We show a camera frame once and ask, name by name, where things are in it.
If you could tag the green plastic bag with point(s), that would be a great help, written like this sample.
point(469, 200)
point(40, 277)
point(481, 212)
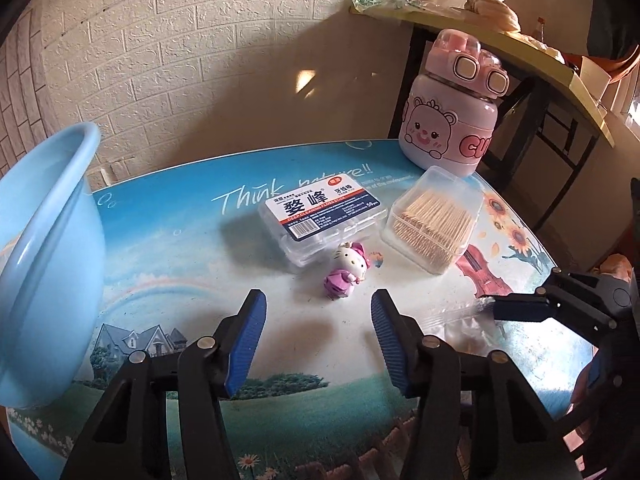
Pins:
point(370, 2)

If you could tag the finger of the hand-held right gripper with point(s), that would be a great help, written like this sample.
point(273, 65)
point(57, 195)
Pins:
point(580, 282)
point(525, 307)

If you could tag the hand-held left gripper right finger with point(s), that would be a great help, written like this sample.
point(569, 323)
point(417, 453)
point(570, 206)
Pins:
point(390, 345)

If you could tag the light blue plastic basin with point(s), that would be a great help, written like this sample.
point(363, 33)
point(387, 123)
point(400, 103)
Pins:
point(45, 270)

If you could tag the clear floss pick box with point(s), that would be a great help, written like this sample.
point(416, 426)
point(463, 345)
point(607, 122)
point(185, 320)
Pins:
point(325, 220)

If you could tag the bagged flat bread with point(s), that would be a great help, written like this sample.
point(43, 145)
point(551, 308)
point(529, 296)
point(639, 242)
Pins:
point(492, 12)

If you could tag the folding table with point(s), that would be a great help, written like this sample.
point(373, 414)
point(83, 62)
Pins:
point(500, 40)

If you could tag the bag of white buns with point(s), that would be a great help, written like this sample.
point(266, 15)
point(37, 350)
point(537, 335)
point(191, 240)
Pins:
point(545, 50)

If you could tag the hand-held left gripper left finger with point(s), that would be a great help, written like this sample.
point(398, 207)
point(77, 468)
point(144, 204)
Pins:
point(245, 345)

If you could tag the dark sauce bottle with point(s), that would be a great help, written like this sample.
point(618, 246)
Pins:
point(540, 30)

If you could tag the orange cloth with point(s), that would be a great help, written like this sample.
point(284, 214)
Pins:
point(625, 62)

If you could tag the clear toothpick box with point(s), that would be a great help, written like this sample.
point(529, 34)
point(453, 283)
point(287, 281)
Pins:
point(435, 220)

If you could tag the white paper cup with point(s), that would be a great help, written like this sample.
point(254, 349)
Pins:
point(595, 80)

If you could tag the window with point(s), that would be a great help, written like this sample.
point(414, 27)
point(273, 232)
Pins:
point(625, 100)

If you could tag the pink bear water bottle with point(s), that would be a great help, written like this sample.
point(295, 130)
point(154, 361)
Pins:
point(440, 125)

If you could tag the small cat figurine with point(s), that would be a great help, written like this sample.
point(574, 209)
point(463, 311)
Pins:
point(345, 270)

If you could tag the clear snack packet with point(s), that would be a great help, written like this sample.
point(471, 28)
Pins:
point(450, 325)

